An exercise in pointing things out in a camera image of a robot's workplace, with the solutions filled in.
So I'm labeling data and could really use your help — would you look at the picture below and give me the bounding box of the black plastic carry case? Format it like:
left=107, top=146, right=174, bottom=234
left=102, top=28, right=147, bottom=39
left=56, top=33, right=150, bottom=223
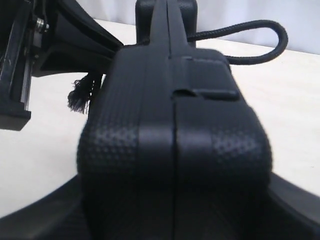
left=77, top=0, right=272, bottom=240

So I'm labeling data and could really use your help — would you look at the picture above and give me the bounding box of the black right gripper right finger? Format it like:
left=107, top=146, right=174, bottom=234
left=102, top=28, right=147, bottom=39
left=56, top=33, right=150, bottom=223
left=268, top=173, right=320, bottom=240

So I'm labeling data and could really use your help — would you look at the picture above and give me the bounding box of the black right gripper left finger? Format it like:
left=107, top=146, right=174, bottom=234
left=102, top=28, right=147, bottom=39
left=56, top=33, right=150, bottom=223
left=0, top=176, right=85, bottom=240

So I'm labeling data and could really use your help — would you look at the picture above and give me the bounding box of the white backdrop curtain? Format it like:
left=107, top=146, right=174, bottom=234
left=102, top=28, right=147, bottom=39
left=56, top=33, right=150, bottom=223
left=79, top=0, right=320, bottom=54

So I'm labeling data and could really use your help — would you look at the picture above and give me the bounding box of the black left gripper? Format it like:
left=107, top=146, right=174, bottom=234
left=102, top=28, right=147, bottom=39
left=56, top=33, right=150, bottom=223
left=0, top=0, right=123, bottom=131

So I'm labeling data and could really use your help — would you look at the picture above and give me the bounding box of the black knotted cord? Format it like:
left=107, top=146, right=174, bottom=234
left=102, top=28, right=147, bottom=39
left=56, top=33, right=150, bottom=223
left=66, top=19, right=290, bottom=115

